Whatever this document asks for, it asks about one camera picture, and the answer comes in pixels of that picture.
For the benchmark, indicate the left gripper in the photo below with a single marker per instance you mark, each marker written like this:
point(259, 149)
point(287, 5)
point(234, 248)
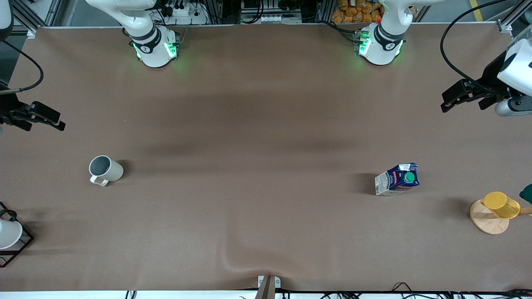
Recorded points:
point(493, 79)

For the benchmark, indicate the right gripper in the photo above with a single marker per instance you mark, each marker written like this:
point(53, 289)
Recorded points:
point(9, 110)

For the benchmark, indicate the beige mug with grey inside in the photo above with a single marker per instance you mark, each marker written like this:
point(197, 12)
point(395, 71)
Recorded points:
point(106, 169)

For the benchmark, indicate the blue milk carton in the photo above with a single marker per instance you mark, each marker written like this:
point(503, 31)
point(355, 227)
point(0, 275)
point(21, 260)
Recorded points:
point(397, 180)

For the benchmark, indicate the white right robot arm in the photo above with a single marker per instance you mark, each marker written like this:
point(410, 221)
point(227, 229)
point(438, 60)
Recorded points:
point(153, 45)

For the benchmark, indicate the yellow plastic cup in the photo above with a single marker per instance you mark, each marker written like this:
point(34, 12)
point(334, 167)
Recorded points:
point(501, 204)

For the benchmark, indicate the white cup in rack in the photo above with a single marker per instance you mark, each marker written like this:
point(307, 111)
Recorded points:
point(8, 233)

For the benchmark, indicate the dark green object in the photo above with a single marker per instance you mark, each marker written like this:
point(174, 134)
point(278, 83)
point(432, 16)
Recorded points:
point(527, 194)

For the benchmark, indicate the wooden stick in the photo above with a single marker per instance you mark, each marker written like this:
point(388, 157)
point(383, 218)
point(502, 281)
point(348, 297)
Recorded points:
point(526, 211)

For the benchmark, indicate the round wooden board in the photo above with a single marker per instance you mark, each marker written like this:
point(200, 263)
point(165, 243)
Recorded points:
point(486, 222)

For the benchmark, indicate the bag of orange snacks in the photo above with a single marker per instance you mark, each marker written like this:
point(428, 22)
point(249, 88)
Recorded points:
point(357, 10)

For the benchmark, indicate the white power strip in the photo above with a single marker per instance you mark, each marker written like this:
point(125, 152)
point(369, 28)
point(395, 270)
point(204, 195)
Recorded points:
point(185, 12)

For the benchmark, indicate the white socket bar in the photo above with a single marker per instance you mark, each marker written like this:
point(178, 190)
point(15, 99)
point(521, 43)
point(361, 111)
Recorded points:
point(270, 18)

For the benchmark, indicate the brown table cloth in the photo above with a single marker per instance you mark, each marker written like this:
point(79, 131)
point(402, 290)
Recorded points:
point(266, 207)

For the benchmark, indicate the grey table clamp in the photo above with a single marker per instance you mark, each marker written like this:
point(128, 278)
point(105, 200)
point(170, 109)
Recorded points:
point(268, 286)

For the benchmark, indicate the aluminium frame profile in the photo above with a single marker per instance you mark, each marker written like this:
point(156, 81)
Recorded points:
point(513, 18)
point(37, 16)

